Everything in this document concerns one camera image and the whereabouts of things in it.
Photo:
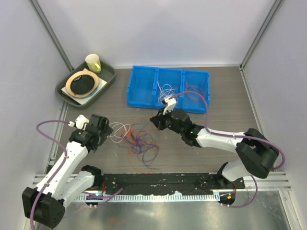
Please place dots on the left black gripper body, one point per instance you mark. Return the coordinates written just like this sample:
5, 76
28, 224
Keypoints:
103, 135

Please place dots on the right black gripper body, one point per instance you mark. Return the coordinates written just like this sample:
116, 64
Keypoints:
167, 122

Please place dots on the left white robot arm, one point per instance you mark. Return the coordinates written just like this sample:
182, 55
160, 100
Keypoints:
47, 201

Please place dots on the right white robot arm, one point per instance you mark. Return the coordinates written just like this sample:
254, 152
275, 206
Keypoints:
256, 155

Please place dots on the white paper pad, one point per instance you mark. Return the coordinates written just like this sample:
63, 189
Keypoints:
86, 99

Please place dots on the blue three-compartment bin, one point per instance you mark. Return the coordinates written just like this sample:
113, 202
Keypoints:
149, 85

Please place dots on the black round disc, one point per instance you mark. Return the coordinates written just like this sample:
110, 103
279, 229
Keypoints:
82, 84

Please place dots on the tan tape roll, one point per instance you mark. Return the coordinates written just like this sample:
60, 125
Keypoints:
79, 73

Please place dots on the dark green tray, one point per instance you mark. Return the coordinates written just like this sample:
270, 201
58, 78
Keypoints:
107, 73

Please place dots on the yellow-green mug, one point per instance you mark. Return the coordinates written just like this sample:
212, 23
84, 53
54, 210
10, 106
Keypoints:
93, 63

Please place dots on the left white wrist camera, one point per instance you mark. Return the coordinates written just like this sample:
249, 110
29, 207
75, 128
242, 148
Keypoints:
79, 123

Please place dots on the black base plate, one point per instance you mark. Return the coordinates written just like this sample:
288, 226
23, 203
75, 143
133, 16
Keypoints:
161, 184

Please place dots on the slotted cable duct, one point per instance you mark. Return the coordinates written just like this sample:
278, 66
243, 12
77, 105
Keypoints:
176, 197

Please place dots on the left corner aluminium post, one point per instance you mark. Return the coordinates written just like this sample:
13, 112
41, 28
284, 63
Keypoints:
47, 26

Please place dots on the corner aluminium post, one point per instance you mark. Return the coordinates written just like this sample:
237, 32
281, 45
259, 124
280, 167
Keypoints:
47, 26
261, 32

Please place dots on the right corner aluminium post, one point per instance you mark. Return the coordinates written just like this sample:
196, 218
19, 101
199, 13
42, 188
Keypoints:
261, 32

